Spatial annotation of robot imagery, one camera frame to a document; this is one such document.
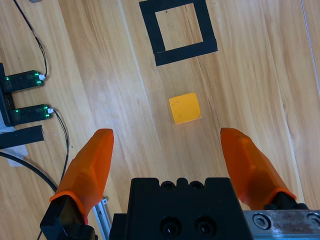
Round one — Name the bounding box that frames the black tape strip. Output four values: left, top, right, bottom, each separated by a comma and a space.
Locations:
0, 124, 45, 150

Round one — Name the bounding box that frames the aluminium profile bar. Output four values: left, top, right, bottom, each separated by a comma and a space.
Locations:
91, 196, 111, 240

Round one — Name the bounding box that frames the thin gripper cable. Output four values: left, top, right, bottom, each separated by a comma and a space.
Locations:
51, 108, 71, 183
12, 0, 49, 79

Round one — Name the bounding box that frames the yellow wooden block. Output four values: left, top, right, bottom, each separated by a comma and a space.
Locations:
168, 92, 202, 126

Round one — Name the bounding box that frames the thick black camera cable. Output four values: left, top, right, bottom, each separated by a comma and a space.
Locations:
0, 151, 60, 193

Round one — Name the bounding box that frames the green-lit USB adapter board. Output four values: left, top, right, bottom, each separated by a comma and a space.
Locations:
4, 70, 46, 92
9, 104, 54, 125

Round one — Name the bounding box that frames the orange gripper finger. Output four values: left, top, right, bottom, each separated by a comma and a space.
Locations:
219, 127, 309, 211
39, 128, 115, 240

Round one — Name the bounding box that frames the black tape square outline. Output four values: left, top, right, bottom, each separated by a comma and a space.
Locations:
138, 0, 219, 67

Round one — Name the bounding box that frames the black USB hub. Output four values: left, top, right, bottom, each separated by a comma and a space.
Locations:
0, 62, 15, 127

